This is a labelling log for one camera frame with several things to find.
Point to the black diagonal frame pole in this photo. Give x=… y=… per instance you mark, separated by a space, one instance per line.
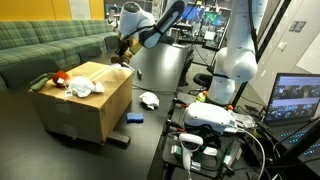
x=263 y=46

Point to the blue sponge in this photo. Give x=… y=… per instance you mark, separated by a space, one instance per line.
x=134 y=117

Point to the white VR controller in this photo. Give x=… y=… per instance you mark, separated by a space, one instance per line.
x=187 y=150

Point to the clear plastic bag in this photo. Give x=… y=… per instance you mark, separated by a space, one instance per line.
x=245 y=120

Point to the white VR headset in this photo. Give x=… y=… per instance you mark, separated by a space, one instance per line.
x=206 y=116

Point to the white paper sheet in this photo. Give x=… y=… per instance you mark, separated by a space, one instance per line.
x=210 y=35

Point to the dark wall switch panel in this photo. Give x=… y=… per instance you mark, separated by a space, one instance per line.
x=297 y=26

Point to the green plaid sofa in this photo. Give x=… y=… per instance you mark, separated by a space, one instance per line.
x=50 y=43

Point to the blue computer monitor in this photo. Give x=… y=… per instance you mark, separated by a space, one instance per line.
x=193 y=12

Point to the small yellow-green bottle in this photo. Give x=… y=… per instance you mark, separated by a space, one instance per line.
x=201 y=97

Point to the black office chair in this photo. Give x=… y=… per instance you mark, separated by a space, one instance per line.
x=201 y=80

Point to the red round plush toy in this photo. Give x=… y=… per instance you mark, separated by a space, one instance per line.
x=60 y=78

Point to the small dark green object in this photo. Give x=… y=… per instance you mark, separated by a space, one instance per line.
x=139 y=74

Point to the black laptop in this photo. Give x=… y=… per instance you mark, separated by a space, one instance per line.
x=293 y=100

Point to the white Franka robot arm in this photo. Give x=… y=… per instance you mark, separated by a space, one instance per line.
x=238 y=50

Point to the green plush vegetable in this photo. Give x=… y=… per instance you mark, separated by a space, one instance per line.
x=39 y=82

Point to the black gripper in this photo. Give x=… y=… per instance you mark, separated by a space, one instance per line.
x=125 y=46

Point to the brown cardboard box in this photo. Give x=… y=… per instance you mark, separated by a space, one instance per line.
x=90 y=106

